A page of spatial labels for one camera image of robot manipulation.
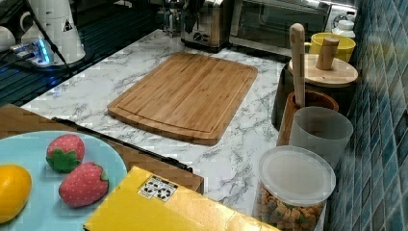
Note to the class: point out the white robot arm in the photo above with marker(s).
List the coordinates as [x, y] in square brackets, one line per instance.
[41, 31]

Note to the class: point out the stainless steel two-slot toaster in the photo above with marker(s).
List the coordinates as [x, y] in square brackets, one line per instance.
[206, 23]

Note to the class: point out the stainless steel toaster oven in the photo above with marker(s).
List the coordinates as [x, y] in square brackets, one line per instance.
[265, 24]

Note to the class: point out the bamboo cutting board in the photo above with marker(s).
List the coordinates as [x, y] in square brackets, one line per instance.
[189, 97]

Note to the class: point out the yellow cereal box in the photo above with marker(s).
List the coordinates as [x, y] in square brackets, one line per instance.
[143, 201]

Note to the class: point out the shiny metal kettle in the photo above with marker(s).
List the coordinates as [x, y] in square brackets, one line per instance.
[173, 17]

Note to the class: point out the brown utensil holder cup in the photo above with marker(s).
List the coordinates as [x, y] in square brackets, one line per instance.
[312, 98]

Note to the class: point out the clear jar of cereal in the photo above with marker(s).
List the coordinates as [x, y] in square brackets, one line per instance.
[293, 186]

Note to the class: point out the grey plastic cup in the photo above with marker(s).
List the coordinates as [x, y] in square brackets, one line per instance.
[322, 131]

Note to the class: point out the wooden spoon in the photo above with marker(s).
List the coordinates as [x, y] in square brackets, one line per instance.
[298, 52]

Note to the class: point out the black canister with wooden lid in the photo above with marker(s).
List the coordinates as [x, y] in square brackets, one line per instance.
[339, 82]

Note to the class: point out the lower red toy strawberry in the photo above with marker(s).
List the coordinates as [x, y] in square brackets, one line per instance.
[84, 185]

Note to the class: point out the red toy strawberry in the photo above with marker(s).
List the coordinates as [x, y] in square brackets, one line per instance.
[65, 153]
[84, 185]

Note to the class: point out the upper red toy strawberry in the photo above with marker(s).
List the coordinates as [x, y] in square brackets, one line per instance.
[65, 153]

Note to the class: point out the yellow bowl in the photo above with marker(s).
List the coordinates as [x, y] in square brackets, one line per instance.
[344, 50]

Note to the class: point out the white capped bottle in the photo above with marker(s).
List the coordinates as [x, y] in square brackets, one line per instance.
[344, 28]

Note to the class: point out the light blue plate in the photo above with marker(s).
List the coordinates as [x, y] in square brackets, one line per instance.
[45, 211]

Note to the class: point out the wooden serving tray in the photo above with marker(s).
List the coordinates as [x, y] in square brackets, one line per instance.
[15, 121]

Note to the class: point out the yellow toy lemon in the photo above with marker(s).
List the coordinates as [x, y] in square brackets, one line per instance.
[15, 189]

